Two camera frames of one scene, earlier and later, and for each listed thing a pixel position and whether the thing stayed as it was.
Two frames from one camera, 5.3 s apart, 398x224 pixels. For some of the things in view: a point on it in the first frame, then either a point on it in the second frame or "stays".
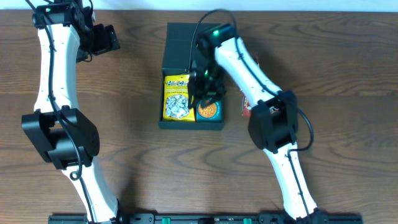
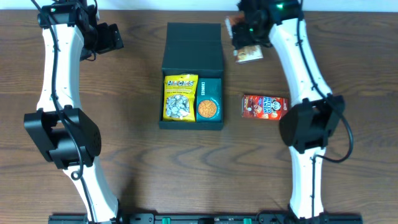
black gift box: (180, 49) stays
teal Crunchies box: (212, 113) stays
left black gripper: (109, 38) stays
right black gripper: (205, 92) → (241, 38)
